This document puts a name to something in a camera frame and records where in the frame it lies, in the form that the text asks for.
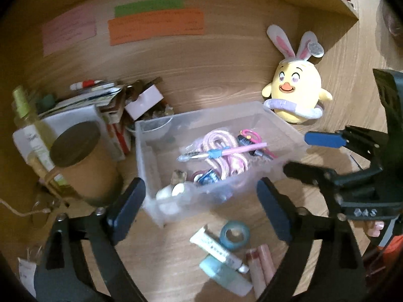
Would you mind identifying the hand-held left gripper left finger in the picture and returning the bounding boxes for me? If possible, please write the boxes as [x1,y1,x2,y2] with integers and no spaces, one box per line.
[33,177,147,302]

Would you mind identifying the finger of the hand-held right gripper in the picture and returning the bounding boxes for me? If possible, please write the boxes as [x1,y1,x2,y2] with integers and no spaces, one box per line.
[304,126,391,164]
[283,161,375,202]

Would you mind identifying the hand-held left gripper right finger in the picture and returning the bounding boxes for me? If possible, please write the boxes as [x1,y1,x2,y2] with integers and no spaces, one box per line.
[256,177,367,302]

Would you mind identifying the clear plastic storage box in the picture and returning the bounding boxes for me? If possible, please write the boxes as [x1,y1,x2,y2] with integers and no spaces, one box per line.
[135,101,307,227]

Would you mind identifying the small white bottle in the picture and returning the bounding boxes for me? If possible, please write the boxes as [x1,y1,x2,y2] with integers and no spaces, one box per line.
[156,182,186,202]

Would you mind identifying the teal tape roll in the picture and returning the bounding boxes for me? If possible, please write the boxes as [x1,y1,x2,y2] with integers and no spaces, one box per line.
[219,220,251,247]

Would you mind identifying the white cream tube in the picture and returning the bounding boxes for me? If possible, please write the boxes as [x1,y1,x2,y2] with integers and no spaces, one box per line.
[189,225,249,274]

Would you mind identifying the pink and blue toothbrush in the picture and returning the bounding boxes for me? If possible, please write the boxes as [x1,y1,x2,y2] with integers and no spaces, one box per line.
[177,142,268,162]

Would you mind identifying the blue patterned packet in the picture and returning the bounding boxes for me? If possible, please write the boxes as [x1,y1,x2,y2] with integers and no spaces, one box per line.
[192,169,219,183]

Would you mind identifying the pink scissors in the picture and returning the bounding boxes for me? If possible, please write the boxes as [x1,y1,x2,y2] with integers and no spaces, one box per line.
[238,128,278,162]

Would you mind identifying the bagged pink rope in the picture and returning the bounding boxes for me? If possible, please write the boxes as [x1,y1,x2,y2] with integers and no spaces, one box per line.
[189,129,252,183]

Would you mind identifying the person's right hand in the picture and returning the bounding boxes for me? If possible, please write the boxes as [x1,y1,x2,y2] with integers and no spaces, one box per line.
[365,220,386,238]

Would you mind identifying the brown cup with dark lid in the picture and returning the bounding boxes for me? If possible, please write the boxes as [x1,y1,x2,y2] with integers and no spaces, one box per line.
[49,121,122,205]

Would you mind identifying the yellow chick plush toy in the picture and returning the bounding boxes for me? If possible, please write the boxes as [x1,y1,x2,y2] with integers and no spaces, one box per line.
[261,24,333,125]

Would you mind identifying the dark pink cosmetic tube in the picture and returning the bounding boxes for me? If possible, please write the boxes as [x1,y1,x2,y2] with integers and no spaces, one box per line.
[246,248,268,299]

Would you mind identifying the teal flat bottle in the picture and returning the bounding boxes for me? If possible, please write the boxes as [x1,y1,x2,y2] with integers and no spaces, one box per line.
[199,255,254,296]

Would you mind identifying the white bowl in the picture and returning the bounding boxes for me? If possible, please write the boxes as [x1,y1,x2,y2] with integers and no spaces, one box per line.
[127,116,173,140]

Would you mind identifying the white flat box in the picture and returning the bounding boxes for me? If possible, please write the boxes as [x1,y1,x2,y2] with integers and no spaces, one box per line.
[13,105,126,164]

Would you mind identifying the white lotion bottle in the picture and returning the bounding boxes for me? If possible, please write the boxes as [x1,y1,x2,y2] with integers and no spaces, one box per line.
[27,123,63,189]

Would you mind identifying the small pink white box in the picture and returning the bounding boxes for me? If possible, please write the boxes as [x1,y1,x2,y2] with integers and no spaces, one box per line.
[124,85,164,122]

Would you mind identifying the stack of books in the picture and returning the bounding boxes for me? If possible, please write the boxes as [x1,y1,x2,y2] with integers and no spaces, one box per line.
[41,80,133,155]

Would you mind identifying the white paper tag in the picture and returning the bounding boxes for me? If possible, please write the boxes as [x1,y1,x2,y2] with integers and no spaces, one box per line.
[17,256,37,293]

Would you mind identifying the red white marker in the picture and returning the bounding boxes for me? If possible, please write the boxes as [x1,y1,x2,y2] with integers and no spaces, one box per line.
[70,80,104,90]

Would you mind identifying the yellow green spray bottle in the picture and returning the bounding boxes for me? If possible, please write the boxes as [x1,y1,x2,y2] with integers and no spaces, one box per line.
[12,86,41,126]

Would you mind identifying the orange paper note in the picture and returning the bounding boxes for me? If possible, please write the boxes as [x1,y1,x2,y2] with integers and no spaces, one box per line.
[108,8,206,46]

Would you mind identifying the pink paper note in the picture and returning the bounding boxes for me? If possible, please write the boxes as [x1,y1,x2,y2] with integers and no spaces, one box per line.
[41,6,96,57]

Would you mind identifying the green paper note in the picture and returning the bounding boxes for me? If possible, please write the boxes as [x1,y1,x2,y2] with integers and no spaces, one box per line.
[114,0,185,18]

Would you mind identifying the white string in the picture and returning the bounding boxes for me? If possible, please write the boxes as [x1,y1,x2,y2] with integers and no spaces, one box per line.
[0,198,51,217]

